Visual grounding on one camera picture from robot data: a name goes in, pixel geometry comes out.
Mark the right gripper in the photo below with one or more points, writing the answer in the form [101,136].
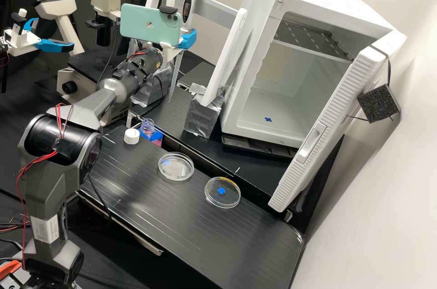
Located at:
[172,51]

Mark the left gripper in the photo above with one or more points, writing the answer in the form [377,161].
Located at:
[22,41]

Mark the pipette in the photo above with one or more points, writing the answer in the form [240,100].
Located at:
[190,2]

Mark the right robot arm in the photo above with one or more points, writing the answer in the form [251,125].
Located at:
[68,179]

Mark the left phone holder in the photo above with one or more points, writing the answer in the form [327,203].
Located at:
[19,17]

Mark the black platform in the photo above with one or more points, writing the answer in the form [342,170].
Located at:
[187,227]
[205,152]
[198,75]

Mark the small bottle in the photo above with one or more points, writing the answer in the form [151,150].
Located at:
[147,126]

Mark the white cap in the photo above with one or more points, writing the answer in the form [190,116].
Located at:
[131,136]

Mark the black tray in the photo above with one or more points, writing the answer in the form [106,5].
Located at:
[252,147]

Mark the petri dish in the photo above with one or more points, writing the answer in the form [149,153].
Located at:
[175,166]

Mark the petri dish lid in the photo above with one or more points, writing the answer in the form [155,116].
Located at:
[222,192]

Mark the incubator door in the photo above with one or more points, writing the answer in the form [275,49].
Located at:
[327,125]

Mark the right wrist camera phone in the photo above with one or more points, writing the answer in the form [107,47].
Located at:
[146,24]

